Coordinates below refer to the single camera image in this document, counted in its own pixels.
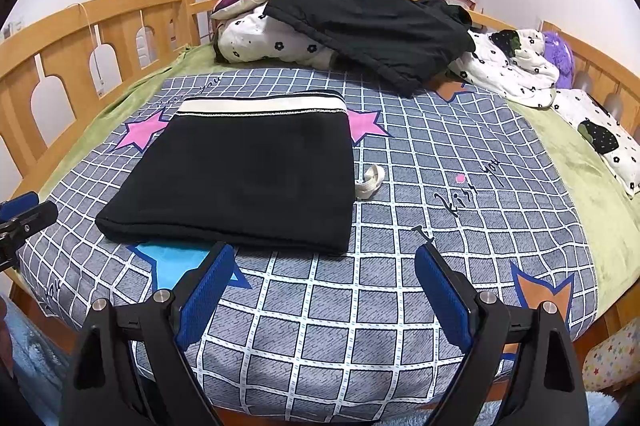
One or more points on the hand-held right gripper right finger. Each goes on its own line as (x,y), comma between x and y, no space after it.
(445,296)

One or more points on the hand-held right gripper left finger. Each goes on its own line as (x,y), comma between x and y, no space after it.
(210,296)

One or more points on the white wall socket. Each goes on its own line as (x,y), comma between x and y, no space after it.
(12,29)

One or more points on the black garment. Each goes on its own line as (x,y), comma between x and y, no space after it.
(375,31)

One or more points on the purple plush toy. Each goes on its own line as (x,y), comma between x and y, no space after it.
(562,56)

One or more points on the green bed sheet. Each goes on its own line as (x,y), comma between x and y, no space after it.
(590,216)

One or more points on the black pants with white waistband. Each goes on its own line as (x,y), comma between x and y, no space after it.
(240,176)

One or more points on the white strawberry-print pillow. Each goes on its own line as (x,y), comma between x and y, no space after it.
(575,106)

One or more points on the wooden bed frame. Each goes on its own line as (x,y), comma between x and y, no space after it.
(65,56)

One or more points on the light blue fleece clothing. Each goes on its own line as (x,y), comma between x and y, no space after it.
(35,356)

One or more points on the cream star-print cushion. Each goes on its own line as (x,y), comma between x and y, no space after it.
(615,356)

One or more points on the grey checked star-print blanket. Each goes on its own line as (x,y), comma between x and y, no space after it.
(400,256)

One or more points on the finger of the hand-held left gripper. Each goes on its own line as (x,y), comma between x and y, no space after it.
(35,213)

